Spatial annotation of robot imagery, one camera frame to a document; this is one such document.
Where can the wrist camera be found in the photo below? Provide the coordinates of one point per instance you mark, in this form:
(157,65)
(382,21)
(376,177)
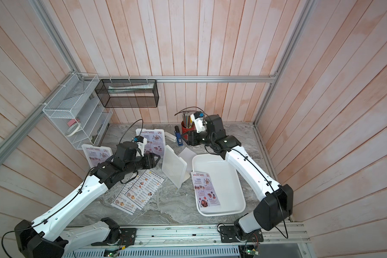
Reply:
(141,142)
(198,120)

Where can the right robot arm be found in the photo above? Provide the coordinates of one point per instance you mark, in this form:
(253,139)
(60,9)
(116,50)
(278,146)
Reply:
(276,201)

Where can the special menu sheet top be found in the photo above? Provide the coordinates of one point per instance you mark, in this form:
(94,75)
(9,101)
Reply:
(97,156)

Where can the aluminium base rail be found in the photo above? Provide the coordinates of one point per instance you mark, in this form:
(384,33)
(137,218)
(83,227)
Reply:
(208,235)

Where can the pencils in cup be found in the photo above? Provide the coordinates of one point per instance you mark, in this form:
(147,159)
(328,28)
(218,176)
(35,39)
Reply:
(187,118)

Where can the white stapler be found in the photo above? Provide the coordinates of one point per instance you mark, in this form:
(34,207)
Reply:
(170,137)

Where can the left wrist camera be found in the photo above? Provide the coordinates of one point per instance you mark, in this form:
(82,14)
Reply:
(141,142)

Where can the white plastic tray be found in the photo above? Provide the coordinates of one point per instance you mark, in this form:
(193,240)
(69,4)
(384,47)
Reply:
(226,182)

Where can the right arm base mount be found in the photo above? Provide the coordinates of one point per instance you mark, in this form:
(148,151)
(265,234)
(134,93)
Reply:
(234,234)

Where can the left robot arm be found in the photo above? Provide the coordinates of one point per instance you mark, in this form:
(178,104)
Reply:
(46,236)

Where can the papers in black basket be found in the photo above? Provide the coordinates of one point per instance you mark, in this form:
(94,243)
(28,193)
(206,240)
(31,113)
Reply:
(136,89)

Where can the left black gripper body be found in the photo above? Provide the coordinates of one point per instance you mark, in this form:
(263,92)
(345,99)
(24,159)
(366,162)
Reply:
(145,162)

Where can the white tape roll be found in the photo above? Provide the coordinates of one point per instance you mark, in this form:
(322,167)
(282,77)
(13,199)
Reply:
(73,129)

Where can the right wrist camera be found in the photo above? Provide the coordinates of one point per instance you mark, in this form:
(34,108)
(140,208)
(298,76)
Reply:
(198,120)

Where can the blue stapler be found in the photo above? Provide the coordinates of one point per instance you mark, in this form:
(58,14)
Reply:
(178,136)

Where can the dim sum inn menu sheet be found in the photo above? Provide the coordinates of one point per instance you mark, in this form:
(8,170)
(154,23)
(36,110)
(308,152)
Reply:
(123,202)

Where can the red pencil cup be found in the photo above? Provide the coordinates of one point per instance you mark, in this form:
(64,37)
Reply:
(186,129)

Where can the white wire wall shelf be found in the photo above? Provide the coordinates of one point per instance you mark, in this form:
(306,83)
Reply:
(76,99)

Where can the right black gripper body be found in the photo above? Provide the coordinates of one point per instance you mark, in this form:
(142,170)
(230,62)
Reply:
(203,139)

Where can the pink eraser block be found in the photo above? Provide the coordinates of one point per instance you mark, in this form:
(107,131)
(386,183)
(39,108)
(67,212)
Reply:
(72,122)

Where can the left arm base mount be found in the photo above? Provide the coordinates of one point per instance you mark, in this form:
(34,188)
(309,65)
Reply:
(117,236)

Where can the black mesh wall basket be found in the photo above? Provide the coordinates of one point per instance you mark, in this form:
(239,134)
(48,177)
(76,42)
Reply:
(146,100)

